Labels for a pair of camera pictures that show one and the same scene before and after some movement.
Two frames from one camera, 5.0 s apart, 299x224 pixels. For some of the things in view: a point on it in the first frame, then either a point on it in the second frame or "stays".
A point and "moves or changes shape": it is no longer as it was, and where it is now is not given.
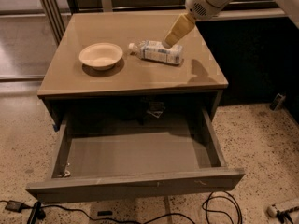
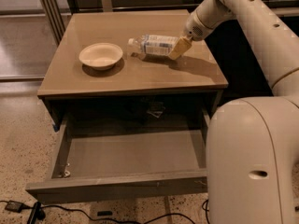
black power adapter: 16,206 stays
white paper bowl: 101,55 stays
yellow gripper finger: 179,28 → 179,49
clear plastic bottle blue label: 156,51 moves or changes shape
